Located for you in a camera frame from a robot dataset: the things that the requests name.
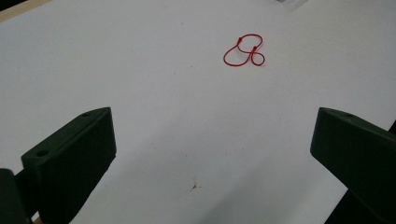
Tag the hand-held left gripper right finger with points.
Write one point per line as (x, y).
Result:
(358, 149)

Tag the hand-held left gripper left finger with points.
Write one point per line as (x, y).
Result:
(71, 161)

